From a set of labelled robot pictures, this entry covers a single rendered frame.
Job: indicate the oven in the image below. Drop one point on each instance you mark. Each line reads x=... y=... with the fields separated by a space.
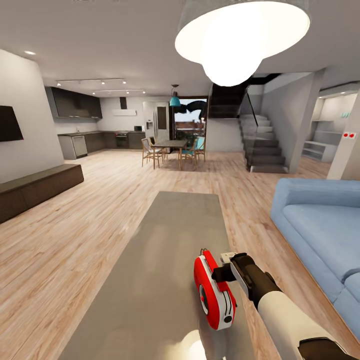
x=122 y=139

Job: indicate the room light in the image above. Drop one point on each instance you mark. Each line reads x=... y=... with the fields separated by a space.
x=287 y=22
x=175 y=101

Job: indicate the dishwasher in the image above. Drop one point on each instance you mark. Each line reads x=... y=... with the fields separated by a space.
x=79 y=145

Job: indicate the range hood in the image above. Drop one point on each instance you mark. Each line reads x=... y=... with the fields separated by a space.
x=124 y=111

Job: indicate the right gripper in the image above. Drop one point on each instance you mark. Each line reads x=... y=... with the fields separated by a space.
x=220 y=274

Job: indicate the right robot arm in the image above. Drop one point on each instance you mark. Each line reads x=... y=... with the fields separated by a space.
x=295 y=335

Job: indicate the radio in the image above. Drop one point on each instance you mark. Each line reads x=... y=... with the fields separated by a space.
x=217 y=300

